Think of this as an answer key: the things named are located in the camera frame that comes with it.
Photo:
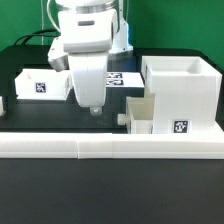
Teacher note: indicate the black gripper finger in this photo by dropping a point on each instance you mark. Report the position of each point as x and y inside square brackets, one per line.
[95, 111]

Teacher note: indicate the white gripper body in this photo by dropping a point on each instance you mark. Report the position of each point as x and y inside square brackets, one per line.
[89, 71]

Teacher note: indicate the white front drawer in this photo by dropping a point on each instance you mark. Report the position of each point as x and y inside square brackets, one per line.
[138, 116]

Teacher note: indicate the white drawer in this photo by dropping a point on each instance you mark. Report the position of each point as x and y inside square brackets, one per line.
[138, 116]
[43, 84]

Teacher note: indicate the white drawer cabinet box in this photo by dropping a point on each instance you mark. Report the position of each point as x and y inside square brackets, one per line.
[186, 91]

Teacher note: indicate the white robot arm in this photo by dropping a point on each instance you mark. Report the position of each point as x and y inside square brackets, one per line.
[90, 32]

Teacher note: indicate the white rear drawer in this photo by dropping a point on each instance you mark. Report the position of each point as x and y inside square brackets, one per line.
[43, 84]

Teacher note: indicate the white fiducial marker sheet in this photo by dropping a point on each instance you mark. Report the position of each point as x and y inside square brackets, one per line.
[124, 79]

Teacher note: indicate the white L-shaped boundary rail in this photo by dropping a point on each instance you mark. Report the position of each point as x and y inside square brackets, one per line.
[111, 146]

